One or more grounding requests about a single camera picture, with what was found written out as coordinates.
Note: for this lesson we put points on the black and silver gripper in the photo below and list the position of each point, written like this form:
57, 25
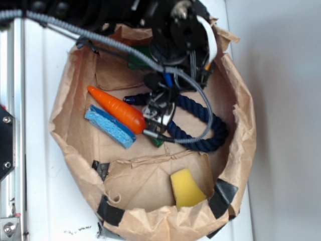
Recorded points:
160, 105

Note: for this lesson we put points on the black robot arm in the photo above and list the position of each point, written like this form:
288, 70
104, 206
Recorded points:
182, 48

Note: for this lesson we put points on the orange toy carrot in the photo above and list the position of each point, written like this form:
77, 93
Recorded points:
123, 112

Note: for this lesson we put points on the blue sponge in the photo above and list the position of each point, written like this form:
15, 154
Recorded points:
108, 124

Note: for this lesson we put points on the green wooden block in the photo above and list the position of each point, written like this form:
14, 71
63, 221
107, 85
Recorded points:
136, 63

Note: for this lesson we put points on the brown paper bag container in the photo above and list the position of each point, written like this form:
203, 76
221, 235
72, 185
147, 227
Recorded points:
130, 189

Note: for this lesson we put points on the yellow sponge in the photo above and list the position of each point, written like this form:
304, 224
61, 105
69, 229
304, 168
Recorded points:
185, 190

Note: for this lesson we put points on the white plastic tray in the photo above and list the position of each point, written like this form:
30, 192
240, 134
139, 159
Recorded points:
56, 208

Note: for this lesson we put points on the black mounting bracket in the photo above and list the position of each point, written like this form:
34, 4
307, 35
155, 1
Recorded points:
7, 143

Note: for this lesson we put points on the aluminium frame rail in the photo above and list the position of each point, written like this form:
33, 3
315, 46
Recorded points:
14, 224

